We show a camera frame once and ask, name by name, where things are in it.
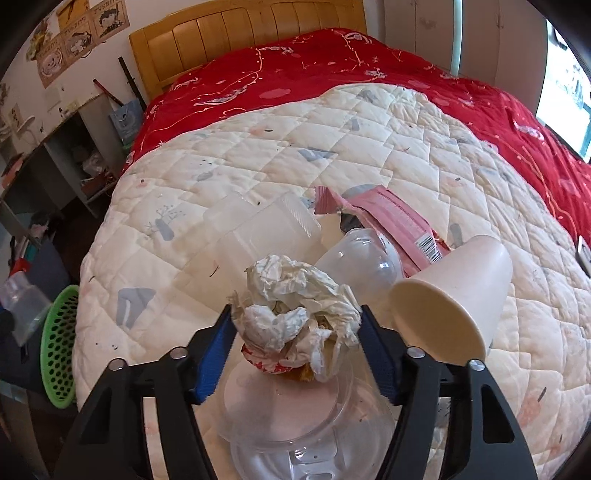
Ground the clear plastic food container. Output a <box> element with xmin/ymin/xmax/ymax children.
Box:
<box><xmin>174</xmin><ymin>190</ymin><xmax>322</xmax><ymax>303</ymax></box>

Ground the white tissue paper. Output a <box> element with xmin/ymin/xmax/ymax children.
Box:
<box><xmin>233</xmin><ymin>255</ymin><xmax>363</xmax><ymax>383</ymax></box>

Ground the red printed blanket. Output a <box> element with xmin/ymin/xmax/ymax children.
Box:
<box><xmin>121</xmin><ymin>28</ymin><xmax>591</xmax><ymax>259</ymax></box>

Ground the cartoon wall poster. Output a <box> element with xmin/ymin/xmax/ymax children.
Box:
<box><xmin>36</xmin><ymin>44</ymin><xmax>64</xmax><ymax>88</ymax></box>
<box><xmin>61</xmin><ymin>25</ymin><xmax>91</xmax><ymax>63</ymax></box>
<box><xmin>90</xmin><ymin>1</ymin><xmax>131</xmax><ymax>40</ymax></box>

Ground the blue paper bag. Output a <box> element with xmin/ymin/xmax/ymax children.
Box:
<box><xmin>109</xmin><ymin>100</ymin><xmax>148</xmax><ymax>148</ymax></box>

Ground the cream paper cup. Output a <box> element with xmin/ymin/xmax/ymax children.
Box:
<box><xmin>389</xmin><ymin>234</ymin><xmax>513</xmax><ymax>363</ymax></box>

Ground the window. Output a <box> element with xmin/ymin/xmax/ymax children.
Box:
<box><xmin>536</xmin><ymin>23</ymin><xmax>591</xmax><ymax>162</ymax></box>

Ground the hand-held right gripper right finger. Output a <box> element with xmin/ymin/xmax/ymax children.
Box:
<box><xmin>358</xmin><ymin>305</ymin><xmax>539</xmax><ymax>480</ymax></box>

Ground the red and white wrapper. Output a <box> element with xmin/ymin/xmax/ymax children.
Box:
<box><xmin>240</xmin><ymin>342</ymin><xmax>324</xmax><ymax>384</ymax></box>

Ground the black stick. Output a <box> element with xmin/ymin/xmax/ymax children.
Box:
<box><xmin>119</xmin><ymin>56</ymin><xmax>148</xmax><ymax>109</ymax></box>

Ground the white pole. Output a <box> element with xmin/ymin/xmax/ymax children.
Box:
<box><xmin>450</xmin><ymin>0</ymin><xmax>463</xmax><ymax>77</ymax></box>

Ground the white quilted blanket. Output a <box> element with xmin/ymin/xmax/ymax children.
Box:
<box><xmin>76</xmin><ymin>83</ymin><xmax>591</xmax><ymax>480</ymax></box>

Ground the green perforated plastic basket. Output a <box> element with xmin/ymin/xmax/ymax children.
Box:
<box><xmin>41</xmin><ymin>285</ymin><xmax>81</xmax><ymax>409</ymax></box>

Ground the pink snack packet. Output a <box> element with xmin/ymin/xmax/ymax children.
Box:
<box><xmin>310</xmin><ymin>185</ymin><xmax>451</xmax><ymax>278</ymax></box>

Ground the clear plastic dome cup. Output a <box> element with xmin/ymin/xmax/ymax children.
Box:
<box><xmin>314</xmin><ymin>228</ymin><xmax>402</xmax><ymax>308</ymax></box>

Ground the clear plastic storage box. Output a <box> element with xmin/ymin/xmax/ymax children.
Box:
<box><xmin>0</xmin><ymin>272</ymin><xmax>52</xmax><ymax>346</ymax></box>

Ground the grey cubby shelf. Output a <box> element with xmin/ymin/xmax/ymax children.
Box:
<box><xmin>0</xmin><ymin>92</ymin><xmax>126</xmax><ymax>232</ymax></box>

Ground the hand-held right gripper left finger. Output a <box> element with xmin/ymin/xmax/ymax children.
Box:
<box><xmin>54</xmin><ymin>305</ymin><xmax>241</xmax><ymax>480</ymax></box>

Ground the wooden headboard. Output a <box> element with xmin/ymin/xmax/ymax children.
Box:
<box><xmin>128</xmin><ymin>0</ymin><xmax>368</xmax><ymax>104</ymax></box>

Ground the black and white phone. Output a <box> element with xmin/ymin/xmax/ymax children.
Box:
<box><xmin>575</xmin><ymin>235</ymin><xmax>591</xmax><ymax>278</ymax></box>

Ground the clear round plastic lid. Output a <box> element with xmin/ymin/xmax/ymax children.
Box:
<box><xmin>217</xmin><ymin>364</ymin><xmax>398</xmax><ymax>480</ymax></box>

